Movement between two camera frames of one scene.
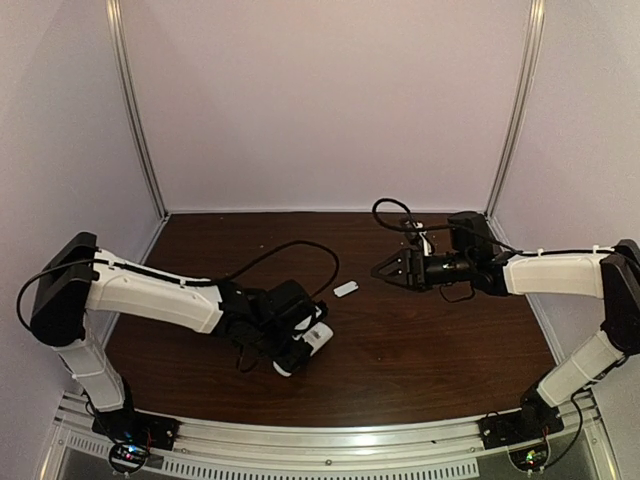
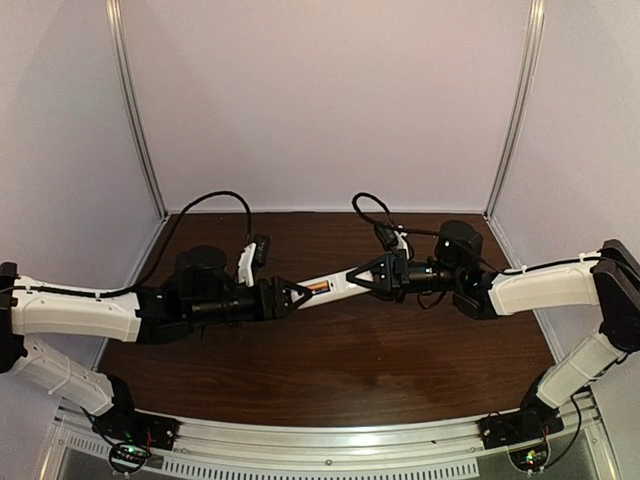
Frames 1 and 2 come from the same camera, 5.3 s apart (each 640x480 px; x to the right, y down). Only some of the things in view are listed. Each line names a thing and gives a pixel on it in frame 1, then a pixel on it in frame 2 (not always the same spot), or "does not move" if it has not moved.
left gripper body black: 295,355 to 267,298
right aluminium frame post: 536,29 does not move
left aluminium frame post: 118,50 does not move
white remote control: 318,336 to 331,288
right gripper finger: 395,269 to 380,269
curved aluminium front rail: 429,451 does not move
